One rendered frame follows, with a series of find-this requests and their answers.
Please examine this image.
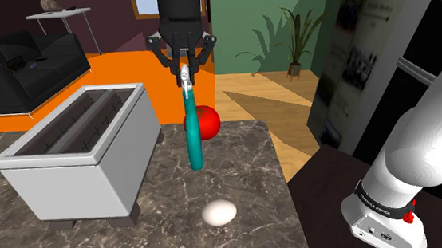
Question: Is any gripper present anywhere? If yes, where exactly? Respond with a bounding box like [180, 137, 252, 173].
[142, 0, 220, 89]

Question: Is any teal handled kitchen tool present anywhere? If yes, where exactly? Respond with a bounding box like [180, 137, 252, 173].
[179, 62, 206, 173]

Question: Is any orange rug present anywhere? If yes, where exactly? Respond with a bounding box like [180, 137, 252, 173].
[0, 44, 220, 137]

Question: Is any wooden framed window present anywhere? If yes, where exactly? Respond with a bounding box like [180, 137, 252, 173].
[128, 0, 161, 22]

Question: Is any red tomato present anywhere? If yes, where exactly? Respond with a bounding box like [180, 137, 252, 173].
[181, 104, 223, 144]

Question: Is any green potted plant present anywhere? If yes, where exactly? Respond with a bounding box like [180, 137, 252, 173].
[231, 3, 336, 85]

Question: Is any white side table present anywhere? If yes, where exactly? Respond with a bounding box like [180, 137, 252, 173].
[24, 0, 103, 61]

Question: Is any black sofa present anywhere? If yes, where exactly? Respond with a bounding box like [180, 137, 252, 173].
[0, 26, 95, 116]

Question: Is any white egg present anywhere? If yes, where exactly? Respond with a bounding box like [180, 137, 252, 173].
[200, 197, 239, 228]

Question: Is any grey refrigerator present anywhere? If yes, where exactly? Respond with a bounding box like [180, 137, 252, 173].
[298, 0, 442, 227]

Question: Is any white toaster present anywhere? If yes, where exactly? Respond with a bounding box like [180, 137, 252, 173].
[0, 80, 172, 237]

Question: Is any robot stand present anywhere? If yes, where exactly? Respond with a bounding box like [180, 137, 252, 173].
[283, 135, 442, 248]

